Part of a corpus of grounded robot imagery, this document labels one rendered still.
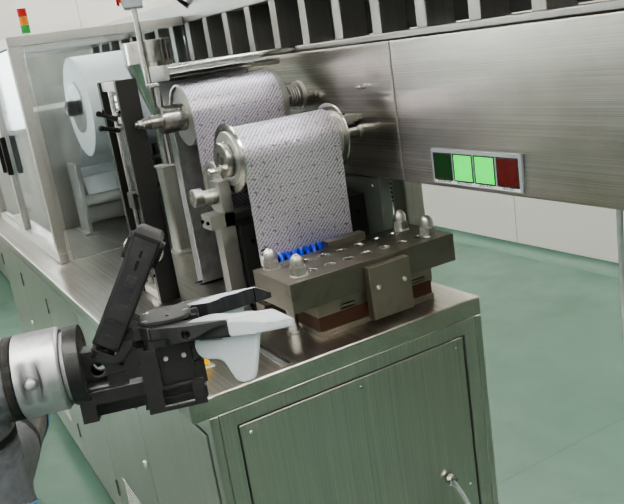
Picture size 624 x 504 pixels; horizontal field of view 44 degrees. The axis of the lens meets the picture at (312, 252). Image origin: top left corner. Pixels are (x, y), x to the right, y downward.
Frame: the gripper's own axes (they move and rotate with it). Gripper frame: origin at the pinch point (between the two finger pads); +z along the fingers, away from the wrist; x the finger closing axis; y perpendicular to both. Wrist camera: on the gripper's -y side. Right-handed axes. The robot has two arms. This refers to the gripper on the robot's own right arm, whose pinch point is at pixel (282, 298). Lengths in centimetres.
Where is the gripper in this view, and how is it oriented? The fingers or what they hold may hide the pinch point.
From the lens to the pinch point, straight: 72.4
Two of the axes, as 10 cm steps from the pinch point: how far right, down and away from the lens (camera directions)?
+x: 1.9, 1.0, -9.8
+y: 1.7, 9.8, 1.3
